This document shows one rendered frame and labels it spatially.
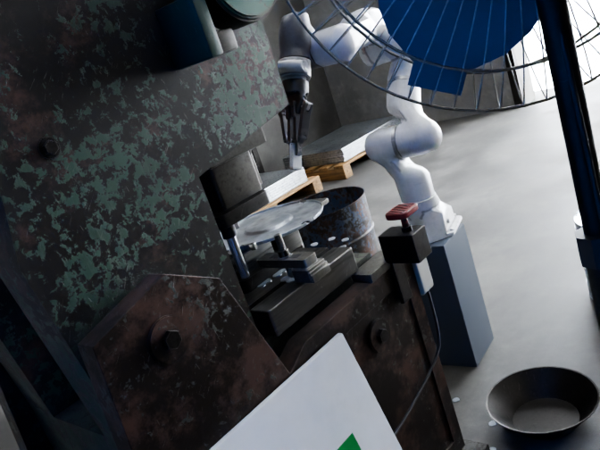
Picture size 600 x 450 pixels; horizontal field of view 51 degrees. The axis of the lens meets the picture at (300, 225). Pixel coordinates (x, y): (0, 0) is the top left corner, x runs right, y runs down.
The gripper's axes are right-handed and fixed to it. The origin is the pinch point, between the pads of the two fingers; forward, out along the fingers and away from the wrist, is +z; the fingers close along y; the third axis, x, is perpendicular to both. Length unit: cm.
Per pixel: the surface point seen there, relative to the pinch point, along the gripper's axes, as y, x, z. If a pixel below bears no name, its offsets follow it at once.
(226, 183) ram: -12.6, 28.5, 10.4
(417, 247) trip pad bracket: -35.2, -7.8, 25.0
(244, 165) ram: -11.7, 23.3, 5.8
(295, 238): -6.0, 4.9, 22.1
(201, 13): -39, 48, -15
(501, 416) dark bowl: -22, -55, 72
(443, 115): 271, -383, -114
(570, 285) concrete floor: -2, -129, 38
